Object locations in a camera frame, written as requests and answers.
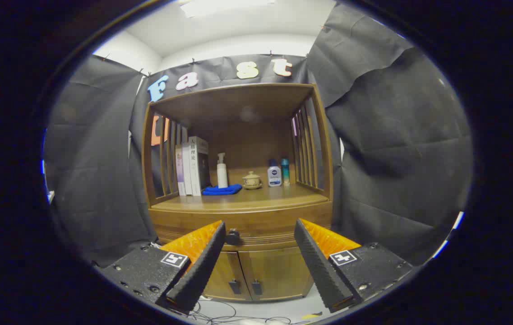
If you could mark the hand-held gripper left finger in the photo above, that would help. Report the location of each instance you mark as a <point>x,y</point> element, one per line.
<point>202,271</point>

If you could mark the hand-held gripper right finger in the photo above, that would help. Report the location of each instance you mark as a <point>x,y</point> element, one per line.
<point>319,271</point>

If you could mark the black drawer knob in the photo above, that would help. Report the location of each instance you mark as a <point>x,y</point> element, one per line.
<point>233,236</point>

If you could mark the wooden drawer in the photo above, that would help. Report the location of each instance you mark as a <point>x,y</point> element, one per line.
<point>261,223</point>

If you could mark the wooden cabinet door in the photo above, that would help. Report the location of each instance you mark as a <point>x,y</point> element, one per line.
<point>224,273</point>
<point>279,271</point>

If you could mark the wooden countertop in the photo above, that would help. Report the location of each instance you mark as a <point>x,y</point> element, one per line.
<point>274,196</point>

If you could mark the wooden cabinet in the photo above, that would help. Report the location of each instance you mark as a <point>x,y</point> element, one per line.
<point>247,101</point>

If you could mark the yellow floor tape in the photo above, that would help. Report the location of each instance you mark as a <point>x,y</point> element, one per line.
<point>311,315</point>

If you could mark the blue folded cloth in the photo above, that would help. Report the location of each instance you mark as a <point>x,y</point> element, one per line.
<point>222,190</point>

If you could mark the white pump bottle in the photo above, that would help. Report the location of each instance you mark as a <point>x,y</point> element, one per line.
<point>222,176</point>

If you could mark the thin white book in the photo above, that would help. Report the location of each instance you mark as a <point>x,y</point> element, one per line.
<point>187,171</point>

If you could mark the pale purple book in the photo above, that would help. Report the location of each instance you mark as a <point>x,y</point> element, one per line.
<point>179,171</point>

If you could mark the cream lidded tea bowl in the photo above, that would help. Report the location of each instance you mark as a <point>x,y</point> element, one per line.
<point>251,181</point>

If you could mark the teal slim bottle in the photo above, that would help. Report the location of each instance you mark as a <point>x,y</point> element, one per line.
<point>285,174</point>

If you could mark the large white dark-cover book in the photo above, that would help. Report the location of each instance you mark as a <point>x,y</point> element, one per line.
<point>195,167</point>

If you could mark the white bottle blue cap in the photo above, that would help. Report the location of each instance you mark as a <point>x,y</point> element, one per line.
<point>274,176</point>

